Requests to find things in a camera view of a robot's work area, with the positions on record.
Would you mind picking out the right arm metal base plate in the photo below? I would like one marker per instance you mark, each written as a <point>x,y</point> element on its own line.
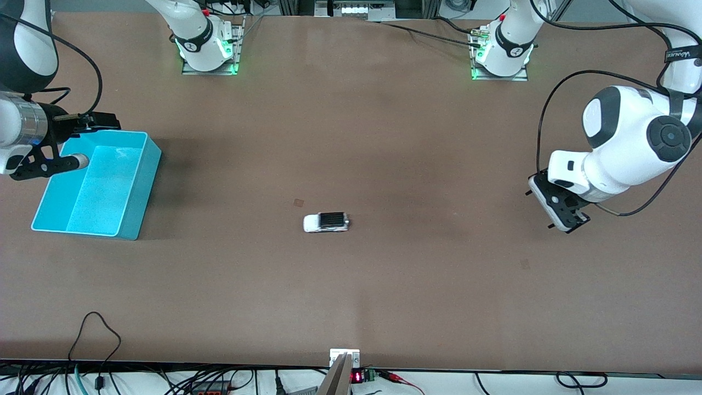
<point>237,44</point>

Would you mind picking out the grey metal bar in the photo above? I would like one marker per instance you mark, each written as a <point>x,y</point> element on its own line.
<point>335,381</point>

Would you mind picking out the turquoise plastic bin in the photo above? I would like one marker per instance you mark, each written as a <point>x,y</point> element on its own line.
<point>104,192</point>

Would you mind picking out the small white mounting bracket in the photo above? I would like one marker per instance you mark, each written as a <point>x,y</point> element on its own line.
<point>335,355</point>

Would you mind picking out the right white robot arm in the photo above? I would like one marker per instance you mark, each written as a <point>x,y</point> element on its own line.
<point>33,55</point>

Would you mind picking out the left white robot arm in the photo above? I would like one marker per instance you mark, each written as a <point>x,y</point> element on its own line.
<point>620,137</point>

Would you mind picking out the red clip lead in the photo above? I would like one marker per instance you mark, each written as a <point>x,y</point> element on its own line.
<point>392,376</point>

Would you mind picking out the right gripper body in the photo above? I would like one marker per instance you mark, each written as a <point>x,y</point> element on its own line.
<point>59,127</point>

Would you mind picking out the red digit display module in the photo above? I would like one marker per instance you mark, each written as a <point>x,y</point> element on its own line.
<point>357,377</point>

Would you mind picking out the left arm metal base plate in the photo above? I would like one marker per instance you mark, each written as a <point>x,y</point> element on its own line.
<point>521,75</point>

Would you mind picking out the white toy jeep black roof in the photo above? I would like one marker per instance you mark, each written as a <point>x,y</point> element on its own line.
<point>323,222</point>

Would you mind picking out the grey electronics box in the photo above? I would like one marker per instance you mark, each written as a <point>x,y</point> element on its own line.
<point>354,10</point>

